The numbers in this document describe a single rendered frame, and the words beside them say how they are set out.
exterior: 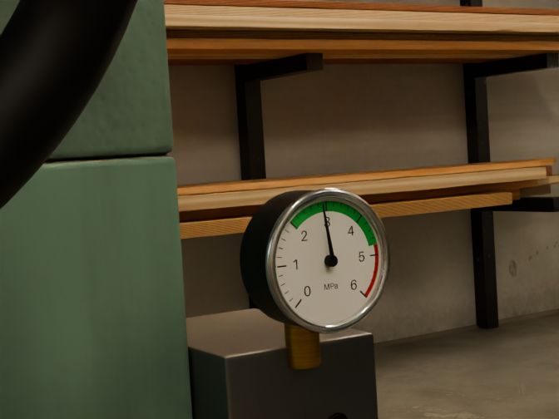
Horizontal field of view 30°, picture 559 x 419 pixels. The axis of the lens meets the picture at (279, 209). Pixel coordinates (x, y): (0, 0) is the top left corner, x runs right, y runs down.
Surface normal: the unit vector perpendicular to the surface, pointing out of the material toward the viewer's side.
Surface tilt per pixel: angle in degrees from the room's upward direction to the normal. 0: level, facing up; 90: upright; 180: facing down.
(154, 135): 90
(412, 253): 90
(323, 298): 90
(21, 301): 90
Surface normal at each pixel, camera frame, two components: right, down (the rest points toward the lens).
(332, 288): 0.49, 0.02
